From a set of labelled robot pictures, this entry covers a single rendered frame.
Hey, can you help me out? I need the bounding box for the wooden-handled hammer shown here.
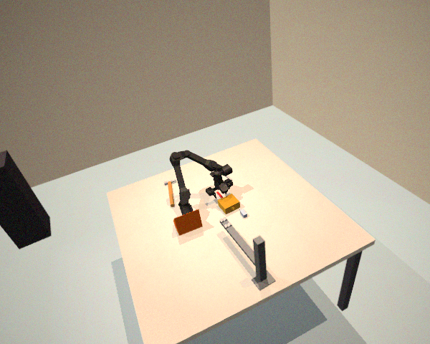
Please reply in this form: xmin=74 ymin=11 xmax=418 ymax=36
xmin=164 ymin=179 xmax=176 ymax=207

